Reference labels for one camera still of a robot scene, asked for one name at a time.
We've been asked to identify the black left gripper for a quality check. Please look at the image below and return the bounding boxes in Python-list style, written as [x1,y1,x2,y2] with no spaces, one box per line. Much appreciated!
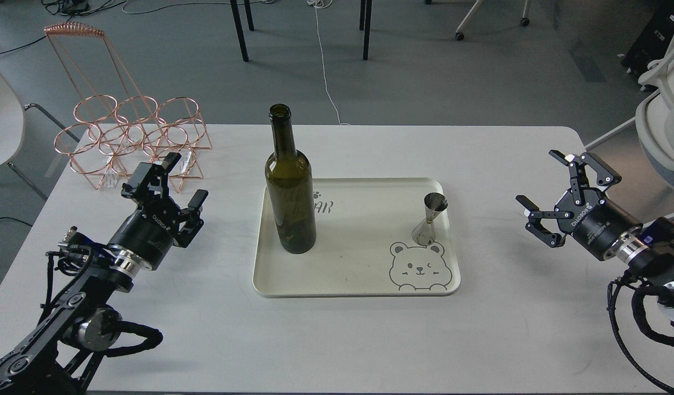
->
[107,153,209,270]

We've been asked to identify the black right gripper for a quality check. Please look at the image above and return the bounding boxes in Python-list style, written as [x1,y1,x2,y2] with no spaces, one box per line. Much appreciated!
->
[516,150,642,261]

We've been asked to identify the dark green wine bottle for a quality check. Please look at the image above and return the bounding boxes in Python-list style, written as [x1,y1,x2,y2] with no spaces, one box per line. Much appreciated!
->
[264,104,316,253]

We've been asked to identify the silver metal jigger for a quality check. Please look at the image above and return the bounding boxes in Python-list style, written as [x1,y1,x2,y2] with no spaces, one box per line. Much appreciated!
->
[411,192,449,246]

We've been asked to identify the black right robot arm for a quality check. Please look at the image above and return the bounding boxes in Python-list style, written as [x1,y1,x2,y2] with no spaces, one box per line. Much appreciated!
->
[516,150,674,394]

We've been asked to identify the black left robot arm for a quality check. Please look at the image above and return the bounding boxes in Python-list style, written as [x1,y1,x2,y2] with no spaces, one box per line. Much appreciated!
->
[0,152,207,394]

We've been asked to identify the white office chair right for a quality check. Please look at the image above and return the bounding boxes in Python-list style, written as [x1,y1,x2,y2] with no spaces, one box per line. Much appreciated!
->
[585,34,674,189]

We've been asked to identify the white chair base with casters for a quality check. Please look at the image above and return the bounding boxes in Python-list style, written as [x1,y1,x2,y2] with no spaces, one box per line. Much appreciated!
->
[453,1,509,42]

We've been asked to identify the white chair left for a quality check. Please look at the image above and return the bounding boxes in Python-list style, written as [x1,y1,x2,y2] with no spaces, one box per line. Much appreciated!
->
[0,73,66,201]

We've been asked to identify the black equipment case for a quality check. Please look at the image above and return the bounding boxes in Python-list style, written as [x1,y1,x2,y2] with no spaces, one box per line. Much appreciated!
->
[621,1,674,96]

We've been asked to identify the cream bear print tray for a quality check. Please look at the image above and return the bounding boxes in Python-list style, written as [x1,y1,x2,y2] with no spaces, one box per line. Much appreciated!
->
[252,178,461,297]

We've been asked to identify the black table legs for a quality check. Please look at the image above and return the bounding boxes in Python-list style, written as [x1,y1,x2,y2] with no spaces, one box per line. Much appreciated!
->
[229,0,373,63]

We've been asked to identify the copper wire bottle rack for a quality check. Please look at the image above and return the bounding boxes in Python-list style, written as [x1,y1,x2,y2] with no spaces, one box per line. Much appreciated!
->
[44,21,212,192]

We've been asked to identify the black floor cables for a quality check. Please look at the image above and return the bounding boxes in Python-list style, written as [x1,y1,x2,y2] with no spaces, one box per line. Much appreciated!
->
[0,0,129,59]

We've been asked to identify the white floor cable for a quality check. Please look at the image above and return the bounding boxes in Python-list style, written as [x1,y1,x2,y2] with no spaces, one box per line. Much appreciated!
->
[307,0,350,126]

